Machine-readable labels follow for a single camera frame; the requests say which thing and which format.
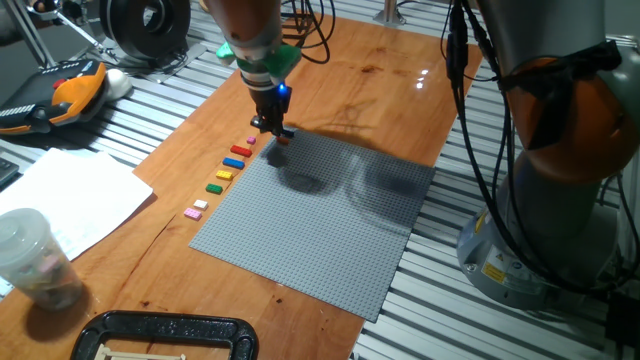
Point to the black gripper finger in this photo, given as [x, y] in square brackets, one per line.
[277, 125]
[259, 121]

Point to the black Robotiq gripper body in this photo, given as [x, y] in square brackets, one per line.
[272, 102]

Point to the narrow orange Lego brick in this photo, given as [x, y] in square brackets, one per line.
[283, 140]

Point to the grey Lego baseplate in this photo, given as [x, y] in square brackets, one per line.
[310, 220]

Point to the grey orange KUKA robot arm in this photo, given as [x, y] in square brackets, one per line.
[550, 125]

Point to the small magenta Lego plate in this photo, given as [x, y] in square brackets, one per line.
[251, 140]

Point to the long red Lego brick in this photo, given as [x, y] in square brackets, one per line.
[241, 150]

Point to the blue Lego brick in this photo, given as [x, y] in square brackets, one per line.
[233, 163]

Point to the yellow Lego brick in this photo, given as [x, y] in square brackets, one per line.
[224, 175]

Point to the dark green Lego brick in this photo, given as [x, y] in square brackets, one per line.
[214, 189]

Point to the white Lego brick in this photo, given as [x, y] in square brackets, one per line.
[200, 204]

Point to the light pink Lego brick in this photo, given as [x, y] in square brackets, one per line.
[192, 214]

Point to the wooden work board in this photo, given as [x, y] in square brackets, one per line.
[350, 75]

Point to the white computer mouse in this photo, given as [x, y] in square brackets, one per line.
[119, 82]

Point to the black round spool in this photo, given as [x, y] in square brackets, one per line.
[120, 25]

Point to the white paper sheets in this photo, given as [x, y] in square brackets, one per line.
[75, 200]

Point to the orange black teach pendant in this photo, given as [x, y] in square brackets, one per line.
[50, 95]

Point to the black metal C-clamp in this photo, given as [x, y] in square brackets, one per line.
[165, 325]

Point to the black computer keyboard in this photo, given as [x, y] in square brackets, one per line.
[6, 172]

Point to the clear plastic cup with lid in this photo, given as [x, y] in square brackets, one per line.
[35, 260]

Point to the small wooden compartment tray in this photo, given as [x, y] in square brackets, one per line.
[135, 355]

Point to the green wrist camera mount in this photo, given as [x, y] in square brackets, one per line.
[282, 60]

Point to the silver aluminium post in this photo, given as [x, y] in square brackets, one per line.
[389, 15]

